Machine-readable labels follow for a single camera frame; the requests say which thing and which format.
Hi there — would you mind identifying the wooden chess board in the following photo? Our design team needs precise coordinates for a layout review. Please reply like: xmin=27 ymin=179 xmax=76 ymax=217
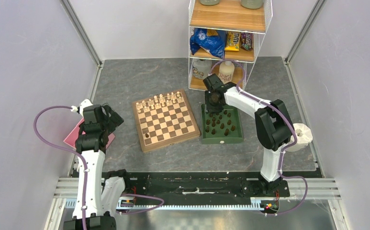
xmin=132 ymin=89 xmax=201 ymax=153

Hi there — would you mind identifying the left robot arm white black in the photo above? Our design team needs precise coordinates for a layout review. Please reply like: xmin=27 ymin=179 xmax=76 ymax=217
xmin=63 ymin=99 xmax=132 ymax=230

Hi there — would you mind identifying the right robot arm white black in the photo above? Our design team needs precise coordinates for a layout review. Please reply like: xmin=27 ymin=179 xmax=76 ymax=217
xmin=203 ymin=74 xmax=295 ymax=196

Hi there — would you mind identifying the green tray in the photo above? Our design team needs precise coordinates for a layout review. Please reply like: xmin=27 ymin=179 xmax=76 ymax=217
xmin=201 ymin=104 xmax=244 ymax=145

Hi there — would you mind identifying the cream patterned bottle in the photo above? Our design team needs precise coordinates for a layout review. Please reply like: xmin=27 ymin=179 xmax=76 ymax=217
xmin=218 ymin=61 xmax=235 ymax=84

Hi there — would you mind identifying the clear patterned jug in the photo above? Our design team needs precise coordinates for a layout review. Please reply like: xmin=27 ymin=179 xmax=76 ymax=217
xmin=191 ymin=59 xmax=212 ymax=80

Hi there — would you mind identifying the pink box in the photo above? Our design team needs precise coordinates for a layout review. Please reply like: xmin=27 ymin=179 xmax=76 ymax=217
xmin=63 ymin=118 xmax=115 ymax=149

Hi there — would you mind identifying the blue snack bag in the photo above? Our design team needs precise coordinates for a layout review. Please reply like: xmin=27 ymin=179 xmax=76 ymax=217
xmin=190 ymin=28 xmax=226 ymax=59

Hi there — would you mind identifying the yellow candy bag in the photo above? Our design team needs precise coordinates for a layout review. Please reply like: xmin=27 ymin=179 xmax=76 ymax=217
xmin=224 ymin=32 xmax=241 ymax=51

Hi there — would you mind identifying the brown candy bag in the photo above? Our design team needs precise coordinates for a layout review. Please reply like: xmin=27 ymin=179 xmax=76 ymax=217
xmin=240 ymin=33 xmax=254 ymax=51

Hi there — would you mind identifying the white paper roll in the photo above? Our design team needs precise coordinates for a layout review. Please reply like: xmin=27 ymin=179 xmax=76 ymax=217
xmin=286 ymin=123 xmax=313 ymax=152

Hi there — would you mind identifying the green glass jar left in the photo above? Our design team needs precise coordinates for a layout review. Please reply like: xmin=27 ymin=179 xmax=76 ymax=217
xmin=200 ymin=0 xmax=220 ymax=6

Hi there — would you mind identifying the green glass jar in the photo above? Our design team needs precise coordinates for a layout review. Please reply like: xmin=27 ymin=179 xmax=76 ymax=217
xmin=241 ymin=0 xmax=264 ymax=10
xmin=200 ymin=0 xmax=220 ymax=6

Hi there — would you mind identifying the green glass jar right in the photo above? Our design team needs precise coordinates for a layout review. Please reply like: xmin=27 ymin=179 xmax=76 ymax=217
xmin=241 ymin=0 xmax=264 ymax=10

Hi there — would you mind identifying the wire shelf with wood boards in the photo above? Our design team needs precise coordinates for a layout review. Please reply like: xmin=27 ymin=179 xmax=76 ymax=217
xmin=188 ymin=0 xmax=273 ymax=91

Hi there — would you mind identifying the aluminium rail frame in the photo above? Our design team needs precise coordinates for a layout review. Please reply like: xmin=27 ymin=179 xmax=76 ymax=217
xmin=53 ymin=177 xmax=342 ymax=210

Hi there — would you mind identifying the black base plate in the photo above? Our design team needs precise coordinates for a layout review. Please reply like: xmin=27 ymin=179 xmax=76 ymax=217
xmin=102 ymin=171 xmax=291 ymax=197

